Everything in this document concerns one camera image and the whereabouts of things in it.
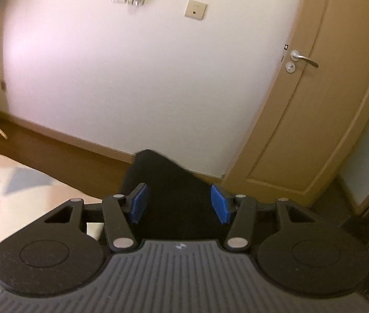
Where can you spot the beige wooden door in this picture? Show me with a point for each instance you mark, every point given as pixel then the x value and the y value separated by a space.
pixel 318 111

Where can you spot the patchwork checkered quilt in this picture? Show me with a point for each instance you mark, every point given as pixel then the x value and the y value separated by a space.
pixel 8 202

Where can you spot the round metal door lock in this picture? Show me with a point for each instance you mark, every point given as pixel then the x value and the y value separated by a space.
pixel 290 67

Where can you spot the beige wall plate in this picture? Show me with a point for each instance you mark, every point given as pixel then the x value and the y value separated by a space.
pixel 195 9

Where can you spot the wooden baseboard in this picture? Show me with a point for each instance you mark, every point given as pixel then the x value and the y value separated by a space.
pixel 73 137

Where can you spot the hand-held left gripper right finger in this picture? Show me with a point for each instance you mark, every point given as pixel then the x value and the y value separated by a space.
pixel 220 203

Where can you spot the black pants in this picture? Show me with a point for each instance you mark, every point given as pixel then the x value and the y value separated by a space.
pixel 174 195

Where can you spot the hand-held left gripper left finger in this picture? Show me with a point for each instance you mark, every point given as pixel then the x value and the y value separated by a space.
pixel 138 203

